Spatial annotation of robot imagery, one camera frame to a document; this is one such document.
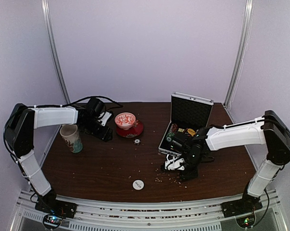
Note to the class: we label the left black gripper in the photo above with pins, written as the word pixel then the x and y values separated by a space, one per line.
pixel 104 134

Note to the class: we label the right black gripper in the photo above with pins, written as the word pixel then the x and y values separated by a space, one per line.
pixel 191 175

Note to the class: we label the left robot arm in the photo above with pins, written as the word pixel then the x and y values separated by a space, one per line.
pixel 18 132

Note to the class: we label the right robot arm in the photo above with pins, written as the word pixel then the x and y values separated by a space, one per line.
pixel 267 130

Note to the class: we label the white orange patterned bowl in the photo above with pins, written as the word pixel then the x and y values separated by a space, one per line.
pixel 125 120

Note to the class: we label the red floral saucer plate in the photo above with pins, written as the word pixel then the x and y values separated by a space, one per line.
pixel 132 132

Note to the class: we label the black 100 chip near saucer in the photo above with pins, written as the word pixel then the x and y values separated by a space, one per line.
pixel 137 141

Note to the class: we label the white floral ceramic mug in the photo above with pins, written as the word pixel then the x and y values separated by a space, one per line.
pixel 70 135

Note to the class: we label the gold card decks in case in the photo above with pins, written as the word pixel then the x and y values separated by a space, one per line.
pixel 187 131

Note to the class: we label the chip stack left in case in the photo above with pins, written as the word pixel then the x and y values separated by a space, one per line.
pixel 170 134

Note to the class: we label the white dealer button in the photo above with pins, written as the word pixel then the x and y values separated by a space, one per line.
pixel 138 185

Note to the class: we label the aluminium poker case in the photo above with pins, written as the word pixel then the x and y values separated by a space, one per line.
pixel 187 111

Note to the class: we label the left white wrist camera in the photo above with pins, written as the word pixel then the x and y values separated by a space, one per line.
pixel 104 117

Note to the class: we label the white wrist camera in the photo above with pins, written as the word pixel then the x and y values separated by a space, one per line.
pixel 104 117
pixel 174 164

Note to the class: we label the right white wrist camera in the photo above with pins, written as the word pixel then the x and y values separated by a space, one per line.
pixel 174 164

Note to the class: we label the front aluminium rail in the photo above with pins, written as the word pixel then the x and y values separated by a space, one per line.
pixel 201 215

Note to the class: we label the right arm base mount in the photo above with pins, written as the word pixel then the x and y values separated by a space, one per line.
pixel 243 210

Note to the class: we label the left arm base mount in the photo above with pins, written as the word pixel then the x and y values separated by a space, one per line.
pixel 56 211

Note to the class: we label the left aluminium frame post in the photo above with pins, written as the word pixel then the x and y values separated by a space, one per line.
pixel 54 53

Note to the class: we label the aluminium frame post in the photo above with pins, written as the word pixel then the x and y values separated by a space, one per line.
pixel 243 44
pixel 54 53

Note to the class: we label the right aluminium frame post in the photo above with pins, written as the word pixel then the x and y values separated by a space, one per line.
pixel 243 44

